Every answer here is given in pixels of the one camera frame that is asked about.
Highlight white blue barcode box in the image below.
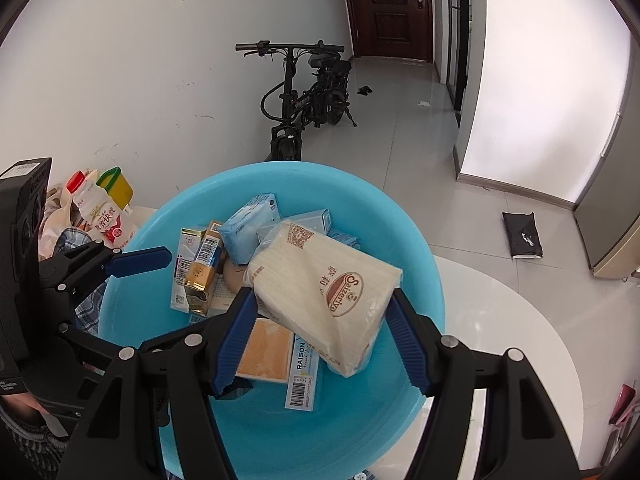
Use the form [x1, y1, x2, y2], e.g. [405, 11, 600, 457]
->
[284, 335, 320, 412]

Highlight black folding electric bike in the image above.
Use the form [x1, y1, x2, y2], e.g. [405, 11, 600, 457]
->
[234, 40, 352, 160]

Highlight light blue tissue pack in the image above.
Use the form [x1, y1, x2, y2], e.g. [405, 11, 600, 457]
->
[219, 193, 280, 266]

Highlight light blue long box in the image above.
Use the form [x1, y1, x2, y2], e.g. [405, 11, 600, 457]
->
[257, 209, 332, 243]

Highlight gold coffee carton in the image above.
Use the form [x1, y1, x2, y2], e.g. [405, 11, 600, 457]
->
[184, 220, 226, 316]

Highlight white noodle packet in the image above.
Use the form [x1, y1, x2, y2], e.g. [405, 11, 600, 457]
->
[244, 220, 402, 378]

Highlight black bag on floor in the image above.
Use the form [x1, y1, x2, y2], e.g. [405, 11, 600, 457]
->
[502, 212, 544, 259]

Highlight white milk bottle red cap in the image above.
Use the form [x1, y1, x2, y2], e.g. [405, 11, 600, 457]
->
[66, 171, 137, 249]

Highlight yellow bottle green cap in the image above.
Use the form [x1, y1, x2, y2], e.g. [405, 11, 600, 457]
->
[96, 167, 134, 209]

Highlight plaid blue cloth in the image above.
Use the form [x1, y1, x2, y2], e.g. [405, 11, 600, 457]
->
[53, 226, 106, 336]

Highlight white green small box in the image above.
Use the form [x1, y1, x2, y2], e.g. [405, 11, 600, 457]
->
[170, 226, 206, 313]

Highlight dark brown entrance door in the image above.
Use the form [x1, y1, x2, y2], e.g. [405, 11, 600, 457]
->
[346, 0, 433, 63]

